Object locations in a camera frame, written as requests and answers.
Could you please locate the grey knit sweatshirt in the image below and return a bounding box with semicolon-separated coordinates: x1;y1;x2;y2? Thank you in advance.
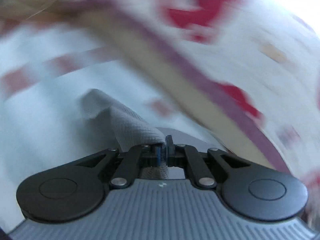
80;88;231;180

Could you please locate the checkered white pink mat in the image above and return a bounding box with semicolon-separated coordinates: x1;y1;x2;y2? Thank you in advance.
1;21;219;232

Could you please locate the white bear print quilt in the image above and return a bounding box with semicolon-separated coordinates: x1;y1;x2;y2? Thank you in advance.
62;0;320;221

